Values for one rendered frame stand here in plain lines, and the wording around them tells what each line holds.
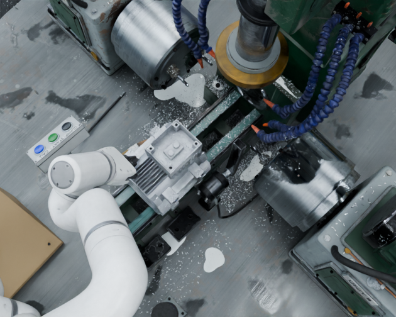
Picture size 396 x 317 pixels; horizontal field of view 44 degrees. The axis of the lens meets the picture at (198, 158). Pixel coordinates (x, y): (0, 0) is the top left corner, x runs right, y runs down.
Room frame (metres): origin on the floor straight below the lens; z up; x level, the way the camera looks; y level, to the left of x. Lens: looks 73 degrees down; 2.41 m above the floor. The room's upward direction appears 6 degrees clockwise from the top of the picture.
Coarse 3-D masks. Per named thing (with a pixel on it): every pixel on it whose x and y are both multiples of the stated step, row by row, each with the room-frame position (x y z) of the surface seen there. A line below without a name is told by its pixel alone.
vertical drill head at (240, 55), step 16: (256, 0) 0.57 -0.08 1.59; (240, 16) 0.61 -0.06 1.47; (224, 32) 0.65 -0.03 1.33; (240, 32) 0.59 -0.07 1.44; (256, 32) 0.57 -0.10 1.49; (272, 32) 0.57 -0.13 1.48; (224, 48) 0.61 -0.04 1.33; (240, 48) 0.58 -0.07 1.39; (256, 48) 0.57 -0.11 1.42; (272, 48) 0.60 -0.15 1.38; (288, 48) 0.63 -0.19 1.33; (224, 64) 0.56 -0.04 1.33; (240, 64) 0.56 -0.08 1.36; (256, 64) 0.56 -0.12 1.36; (272, 64) 0.57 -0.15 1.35; (240, 80) 0.53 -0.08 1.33; (256, 80) 0.53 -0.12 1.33; (272, 80) 0.54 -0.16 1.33
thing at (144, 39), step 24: (144, 0) 0.84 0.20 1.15; (168, 0) 0.86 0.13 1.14; (120, 24) 0.77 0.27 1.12; (144, 24) 0.76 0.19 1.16; (168, 24) 0.76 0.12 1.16; (192, 24) 0.78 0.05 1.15; (120, 48) 0.72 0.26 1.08; (144, 48) 0.69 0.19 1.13; (168, 48) 0.69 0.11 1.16; (144, 72) 0.65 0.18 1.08; (168, 72) 0.66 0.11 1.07
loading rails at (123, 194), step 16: (224, 96) 0.66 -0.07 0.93; (240, 96) 0.67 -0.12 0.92; (208, 112) 0.60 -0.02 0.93; (224, 112) 0.62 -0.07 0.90; (256, 112) 0.62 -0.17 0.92; (192, 128) 0.54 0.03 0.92; (208, 128) 0.56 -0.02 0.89; (224, 128) 0.58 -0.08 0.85; (240, 128) 0.56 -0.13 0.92; (224, 144) 0.50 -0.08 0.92; (208, 160) 0.44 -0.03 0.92; (224, 160) 0.48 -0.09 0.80; (208, 176) 0.42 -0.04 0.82; (128, 192) 0.31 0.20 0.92; (128, 208) 0.28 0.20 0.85; (176, 208) 0.30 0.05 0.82; (144, 224) 0.22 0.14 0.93
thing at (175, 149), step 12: (168, 132) 0.45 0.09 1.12; (180, 132) 0.46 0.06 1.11; (156, 144) 0.42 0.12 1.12; (168, 144) 0.42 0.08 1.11; (180, 144) 0.42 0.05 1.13; (192, 144) 0.42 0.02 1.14; (156, 156) 0.38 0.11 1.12; (168, 156) 0.38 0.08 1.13; (180, 156) 0.39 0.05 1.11; (192, 156) 0.39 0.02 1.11; (168, 168) 0.34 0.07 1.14; (180, 168) 0.36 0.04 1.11
